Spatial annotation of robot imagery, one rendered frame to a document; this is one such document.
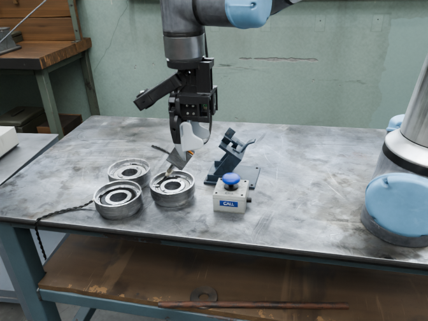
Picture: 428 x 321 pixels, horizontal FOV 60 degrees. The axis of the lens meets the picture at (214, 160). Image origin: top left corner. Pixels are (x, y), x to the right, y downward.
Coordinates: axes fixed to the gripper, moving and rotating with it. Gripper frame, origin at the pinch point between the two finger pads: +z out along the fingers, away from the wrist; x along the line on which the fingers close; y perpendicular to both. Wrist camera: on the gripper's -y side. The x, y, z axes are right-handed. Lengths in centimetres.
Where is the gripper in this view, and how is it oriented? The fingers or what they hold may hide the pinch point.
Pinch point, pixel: (183, 151)
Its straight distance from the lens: 80.0
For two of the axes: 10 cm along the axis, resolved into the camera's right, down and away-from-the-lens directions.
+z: 0.4, 8.8, 4.8
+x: 2.4, -4.7, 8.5
